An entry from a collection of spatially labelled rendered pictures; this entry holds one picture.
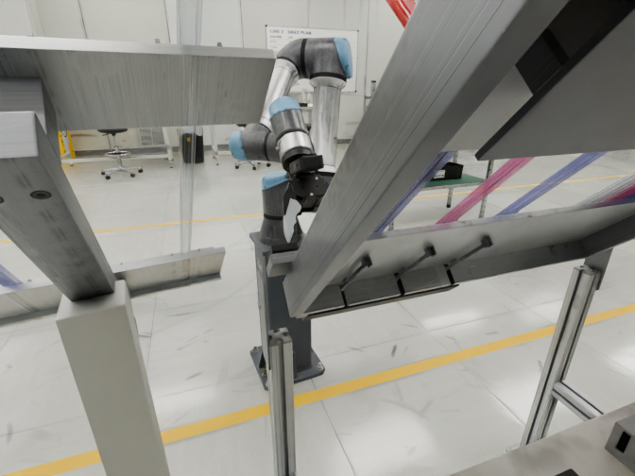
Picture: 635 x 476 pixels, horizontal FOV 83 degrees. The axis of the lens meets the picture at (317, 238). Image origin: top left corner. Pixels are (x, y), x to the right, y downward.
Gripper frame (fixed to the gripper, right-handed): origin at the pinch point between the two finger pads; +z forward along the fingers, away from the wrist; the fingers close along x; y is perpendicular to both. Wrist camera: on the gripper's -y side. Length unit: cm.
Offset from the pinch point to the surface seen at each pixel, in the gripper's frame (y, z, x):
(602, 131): -47.2, 14.6, -4.7
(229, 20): 355, -562, -70
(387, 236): -22.7, 10.7, -0.6
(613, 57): -53, 15, 2
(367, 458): 58, 50, -16
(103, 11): 354, -563, 118
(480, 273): -3.7, 13.9, -28.8
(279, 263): -12.5, 8.6, 12.0
